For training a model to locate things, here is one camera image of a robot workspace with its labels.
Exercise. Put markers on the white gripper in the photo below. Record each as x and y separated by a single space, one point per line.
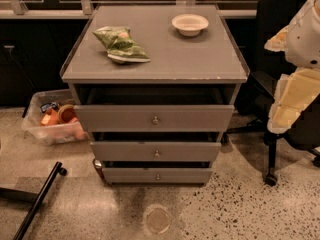
305 39

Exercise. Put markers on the grey drawer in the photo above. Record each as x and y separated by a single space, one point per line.
154 118
157 175
155 151

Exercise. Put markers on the grey drawer cabinet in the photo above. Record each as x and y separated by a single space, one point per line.
206 69

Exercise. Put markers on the grey top drawer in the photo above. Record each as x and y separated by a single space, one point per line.
154 118

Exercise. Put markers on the grey bottom drawer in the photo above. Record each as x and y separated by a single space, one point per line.
157 175

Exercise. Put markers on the black office chair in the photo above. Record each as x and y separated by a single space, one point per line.
256 96

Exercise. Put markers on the white paper bowl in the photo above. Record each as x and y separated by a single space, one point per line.
190 25

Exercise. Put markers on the green chip bag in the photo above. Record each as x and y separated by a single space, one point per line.
120 46

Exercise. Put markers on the orange cup in bin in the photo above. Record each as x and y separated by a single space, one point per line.
66 113

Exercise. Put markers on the clear plastic storage bin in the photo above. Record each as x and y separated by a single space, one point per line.
41 119

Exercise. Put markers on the metal window railing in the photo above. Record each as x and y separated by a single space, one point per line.
83 0

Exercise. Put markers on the black metal stand leg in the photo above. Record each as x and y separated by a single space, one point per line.
35 199

